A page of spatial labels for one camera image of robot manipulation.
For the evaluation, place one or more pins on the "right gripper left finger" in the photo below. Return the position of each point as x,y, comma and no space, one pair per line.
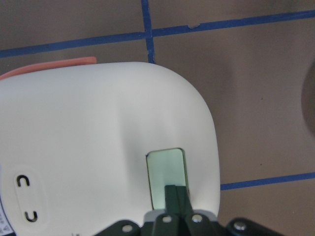
171,201

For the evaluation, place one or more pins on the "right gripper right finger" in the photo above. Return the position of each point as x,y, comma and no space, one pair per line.
184,204

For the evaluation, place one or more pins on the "white rice cooker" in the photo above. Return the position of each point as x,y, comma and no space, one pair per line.
83,145

